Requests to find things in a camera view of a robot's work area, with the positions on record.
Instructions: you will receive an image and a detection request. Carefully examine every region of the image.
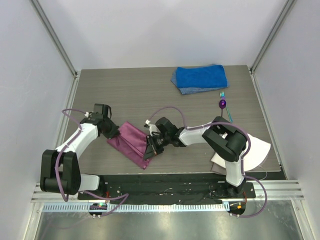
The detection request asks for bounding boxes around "magenta satin napkin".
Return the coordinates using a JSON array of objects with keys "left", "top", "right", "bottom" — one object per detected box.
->
[{"left": 107, "top": 121, "right": 151, "bottom": 170}]

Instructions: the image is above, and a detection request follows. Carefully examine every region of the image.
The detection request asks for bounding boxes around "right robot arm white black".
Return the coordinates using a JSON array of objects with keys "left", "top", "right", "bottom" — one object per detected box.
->
[{"left": 143, "top": 116, "right": 251, "bottom": 198}]

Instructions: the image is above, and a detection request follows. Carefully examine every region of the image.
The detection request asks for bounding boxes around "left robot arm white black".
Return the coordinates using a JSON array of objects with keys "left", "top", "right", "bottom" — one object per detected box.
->
[{"left": 39, "top": 103, "right": 120, "bottom": 201}]

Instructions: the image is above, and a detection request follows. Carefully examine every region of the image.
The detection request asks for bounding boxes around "blue striped cloth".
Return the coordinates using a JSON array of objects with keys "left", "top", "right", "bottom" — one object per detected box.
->
[{"left": 171, "top": 67, "right": 229, "bottom": 95}]

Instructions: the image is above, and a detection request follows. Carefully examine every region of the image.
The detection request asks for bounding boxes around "iridescent purple spoon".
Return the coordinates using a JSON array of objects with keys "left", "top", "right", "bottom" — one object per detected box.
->
[{"left": 218, "top": 99, "right": 227, "bottom": 117}]

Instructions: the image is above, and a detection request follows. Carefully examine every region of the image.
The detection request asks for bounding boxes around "iridescent fork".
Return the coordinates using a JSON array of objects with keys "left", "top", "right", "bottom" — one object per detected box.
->
[{"left": 220, "top": 91, "right": 233, "bottom": 123}]

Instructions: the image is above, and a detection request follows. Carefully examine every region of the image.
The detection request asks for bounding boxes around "blue terry towel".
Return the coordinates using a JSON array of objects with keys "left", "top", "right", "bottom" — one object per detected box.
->
[{"left": 175, "top": 64, "right": 229, "bottom": 89}]

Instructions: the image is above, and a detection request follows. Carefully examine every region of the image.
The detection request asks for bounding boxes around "white folded cloth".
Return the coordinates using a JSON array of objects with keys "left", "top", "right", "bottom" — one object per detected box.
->
[{"left": 210, "top": 136, "right": 272, "bottom": 172}]

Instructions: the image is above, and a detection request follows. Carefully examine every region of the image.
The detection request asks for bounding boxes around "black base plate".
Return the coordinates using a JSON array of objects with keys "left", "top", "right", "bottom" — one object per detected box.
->
[{"left": 77, "top": 172, "right": 257, "bottom": 204}]

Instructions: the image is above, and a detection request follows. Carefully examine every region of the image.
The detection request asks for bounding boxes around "white slotted cable duct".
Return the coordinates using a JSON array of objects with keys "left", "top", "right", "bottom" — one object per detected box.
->
[{"left": 42, "top": 202, "right": 230, "bottom": 213}]

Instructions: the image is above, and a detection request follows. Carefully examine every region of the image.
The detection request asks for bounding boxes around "aluminium front rail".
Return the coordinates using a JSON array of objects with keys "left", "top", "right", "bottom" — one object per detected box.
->
[{"left": 31, "top": 180, "right": 304, "bottom": 202}]

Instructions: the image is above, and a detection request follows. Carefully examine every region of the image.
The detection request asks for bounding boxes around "aluminium frame post left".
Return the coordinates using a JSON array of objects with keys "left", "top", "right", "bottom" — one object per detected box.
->
[{"left": 29, "top": 0, "right": 77, "bottom": 78}]

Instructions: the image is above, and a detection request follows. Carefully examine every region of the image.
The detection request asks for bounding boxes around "aluminium frame post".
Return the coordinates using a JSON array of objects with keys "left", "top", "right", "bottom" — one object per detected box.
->
[
  {"left": 249, "top": 0, "right": 297, "bottom": 74},
  {"left": 29, "top": 0, "right": 77, "bottom": 78}
]

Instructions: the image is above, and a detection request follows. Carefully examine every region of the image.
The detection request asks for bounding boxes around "aluminium frame post right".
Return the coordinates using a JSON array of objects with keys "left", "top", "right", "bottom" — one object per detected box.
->
[{"left": 249, "top": 0, "right": 297, "bottom": 74}]

